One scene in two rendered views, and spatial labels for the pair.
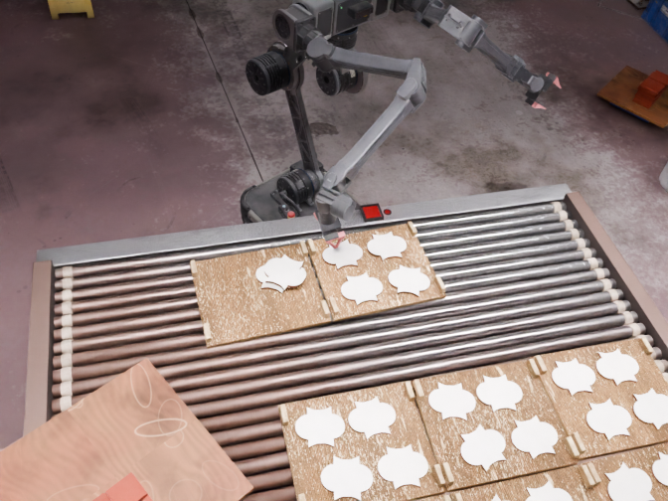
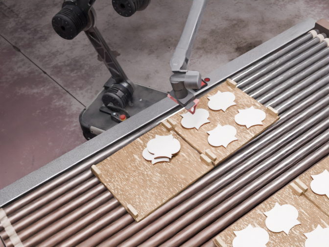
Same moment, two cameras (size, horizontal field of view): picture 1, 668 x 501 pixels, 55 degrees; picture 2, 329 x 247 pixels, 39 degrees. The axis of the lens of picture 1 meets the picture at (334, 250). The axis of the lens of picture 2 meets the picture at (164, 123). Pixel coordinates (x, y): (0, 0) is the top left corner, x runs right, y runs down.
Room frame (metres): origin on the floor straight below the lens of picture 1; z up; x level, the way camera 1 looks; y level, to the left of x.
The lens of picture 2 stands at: (0.06, 0.41, 2.53)
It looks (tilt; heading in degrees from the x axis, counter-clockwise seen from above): 47 degrees down; 348
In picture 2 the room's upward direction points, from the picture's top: 6 degrees counter-clockwise
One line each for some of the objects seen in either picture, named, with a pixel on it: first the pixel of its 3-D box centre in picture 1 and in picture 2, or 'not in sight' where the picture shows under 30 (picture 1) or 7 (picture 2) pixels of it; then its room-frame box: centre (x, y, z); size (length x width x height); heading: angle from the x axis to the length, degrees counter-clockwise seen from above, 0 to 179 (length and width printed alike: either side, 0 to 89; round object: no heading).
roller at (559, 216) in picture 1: (335, 248); (185, 117); (1.56, 0.00, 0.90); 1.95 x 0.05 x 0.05; 110
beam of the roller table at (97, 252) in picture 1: (327, 226); (171, 106); (1.67, 0.04, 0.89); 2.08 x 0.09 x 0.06; 110
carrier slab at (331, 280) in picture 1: (374, 268); (222, 119); (1.46, -0.15, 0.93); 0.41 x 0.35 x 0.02; 113
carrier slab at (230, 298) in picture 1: (258, 292); (151, 168); (1.30, 0.24, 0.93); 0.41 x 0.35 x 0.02; 113
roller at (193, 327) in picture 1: (353, 302); (219, 148); (1.32, -0.09, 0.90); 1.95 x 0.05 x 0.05; 110
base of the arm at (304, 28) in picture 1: (310, 38); not in sight; (2.04, 0.18, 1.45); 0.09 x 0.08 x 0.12; 136
